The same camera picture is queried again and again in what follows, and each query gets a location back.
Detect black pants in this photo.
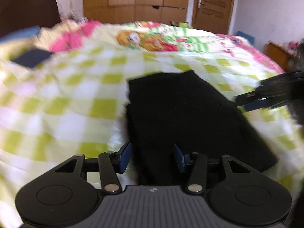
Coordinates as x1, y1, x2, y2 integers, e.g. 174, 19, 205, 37
126, 70, 277, 186

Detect black gloved hand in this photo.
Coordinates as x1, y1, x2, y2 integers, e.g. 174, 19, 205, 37
289, 39, 303, 135

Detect brown wooden side desk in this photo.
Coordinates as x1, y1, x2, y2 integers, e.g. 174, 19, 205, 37
266, 42, 296, 72

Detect blue foam mat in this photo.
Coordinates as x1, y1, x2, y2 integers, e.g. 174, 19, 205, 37
236, 31, 255, 45

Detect green checked cartoon bed quilt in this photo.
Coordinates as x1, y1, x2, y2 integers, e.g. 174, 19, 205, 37
1, 21, 303, 227

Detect brown wooden door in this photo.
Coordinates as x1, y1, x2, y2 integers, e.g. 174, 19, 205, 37
192, 0, 234, 35

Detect dark navy folded cloth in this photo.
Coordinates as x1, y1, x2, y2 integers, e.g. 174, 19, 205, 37
12, 48, 53, 68

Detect clutter on bedside table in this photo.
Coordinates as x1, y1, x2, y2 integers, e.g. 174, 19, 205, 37
59, 10, 88, 24

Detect blue pillow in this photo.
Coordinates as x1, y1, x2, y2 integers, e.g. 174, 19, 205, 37
0, 26, 41, 43

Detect brown wooden wardrobe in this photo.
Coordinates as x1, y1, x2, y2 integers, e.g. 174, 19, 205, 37
83, 0, 189, 24

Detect dark brown wooden headboard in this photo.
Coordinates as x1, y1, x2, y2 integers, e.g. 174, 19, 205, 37
0, 0, 61, 36

